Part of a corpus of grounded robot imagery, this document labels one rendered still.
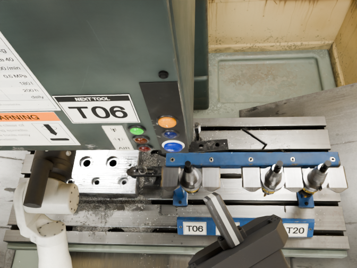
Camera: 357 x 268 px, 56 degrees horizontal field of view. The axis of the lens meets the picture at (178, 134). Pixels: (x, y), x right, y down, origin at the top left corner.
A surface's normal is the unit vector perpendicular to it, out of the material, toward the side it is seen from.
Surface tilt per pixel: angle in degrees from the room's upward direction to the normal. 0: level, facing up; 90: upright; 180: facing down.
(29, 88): 90
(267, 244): 30
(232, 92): 0
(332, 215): 0
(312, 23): 90
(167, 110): 90
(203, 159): 0
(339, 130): 24
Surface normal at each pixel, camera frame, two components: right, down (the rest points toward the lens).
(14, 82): -0.04, 0.89
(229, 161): -0.09, -0.45
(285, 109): -0.46, -0.39
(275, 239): 0.15, -0.01
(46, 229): 0.00, -0.95
